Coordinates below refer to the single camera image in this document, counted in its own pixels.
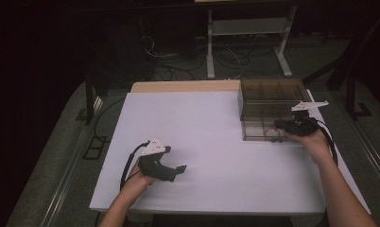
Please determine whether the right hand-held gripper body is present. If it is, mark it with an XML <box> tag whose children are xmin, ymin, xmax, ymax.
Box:
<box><xmin>286</xmin><ymin>100</ymin><xmax>330</xmax><ymax>137</ymax></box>

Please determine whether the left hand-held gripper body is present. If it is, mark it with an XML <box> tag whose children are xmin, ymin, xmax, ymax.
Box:
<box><xmin>137</xmin><ymin>137</ymin><xmax>178</xmax><ymax>183</ymax></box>

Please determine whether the brown transparent drawer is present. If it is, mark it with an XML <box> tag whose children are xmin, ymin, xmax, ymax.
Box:
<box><xmin>241</xmin><ymin>107</ymin><xmax>302</xmax><ymax>143</ymax></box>

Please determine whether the brown transparent drawer box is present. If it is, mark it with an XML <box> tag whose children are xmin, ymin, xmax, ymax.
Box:
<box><xmin>236</xmin><ymin>78</ymin><xmax>314</xmax><ymax>122</ymax></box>

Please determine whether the person's right hand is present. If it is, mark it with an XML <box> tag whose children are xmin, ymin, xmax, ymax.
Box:
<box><xmin>286</xmin><ymin>128</ymin><xmax>334</xmax><ymax>167</ymax></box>

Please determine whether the person's left hand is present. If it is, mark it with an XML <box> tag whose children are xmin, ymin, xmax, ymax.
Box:
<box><xmin>121</xmin><ymin>162</ymin><xmax>157</xmax><ymax>203</ymax></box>

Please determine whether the black angled metal stand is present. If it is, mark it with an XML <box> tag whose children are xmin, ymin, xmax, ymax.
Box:
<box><xmin>344</xmin><ymin>71</ymin><xmax>373</xmax><ymax>121</ymax></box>

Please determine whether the light wooden board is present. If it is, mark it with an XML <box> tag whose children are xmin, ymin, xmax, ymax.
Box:
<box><xmin>130</xmin><ymin>79</ymin><xmax>242</xmax><ymax>94</ymax></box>

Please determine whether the black metal stand pole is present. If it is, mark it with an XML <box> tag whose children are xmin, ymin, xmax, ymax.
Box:
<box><xmin>83</xmin><ymin>71</ymin><xmax>97</xmax><ymax>126</ymax></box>

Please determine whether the white metal stand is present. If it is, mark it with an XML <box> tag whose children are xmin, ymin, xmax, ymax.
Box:
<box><xmin>205</xmin><ymin>5</ymin><xmax>298</xmax><ymax>80</ymax></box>

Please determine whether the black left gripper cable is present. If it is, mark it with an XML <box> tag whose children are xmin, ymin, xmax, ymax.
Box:
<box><xmin>119</xmin><ymin>140</ymin><xmax>152</xmax><ymax>191</ymax></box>

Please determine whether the black floor frame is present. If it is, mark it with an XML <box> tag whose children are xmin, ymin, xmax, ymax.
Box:
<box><xmin>81</xmin><ymin>134</ymin><xmax>110</xmax><ymax>161</ymax></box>

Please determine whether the black floor cable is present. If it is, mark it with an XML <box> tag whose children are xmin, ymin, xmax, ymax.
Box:
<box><xmin>93</xmin><ymin>96</ymin><xmax>127</xmax><ymax>144</ymax></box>

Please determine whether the metal floor rail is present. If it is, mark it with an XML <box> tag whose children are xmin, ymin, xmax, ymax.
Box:
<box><xmin>39</xmin><ymin>125</ymin><xmax>96</xmax><ymax>227</ymax></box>
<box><xmin>344</xmin><ymin>115</ymin><xmax>380</xmax><ymax>192</ymax></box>

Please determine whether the tangle of floor cables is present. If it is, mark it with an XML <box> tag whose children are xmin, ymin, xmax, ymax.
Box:
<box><xmin>140</xmin><ymin>33</ymin><xmax>285</xmax><ymax>81</ymax></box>

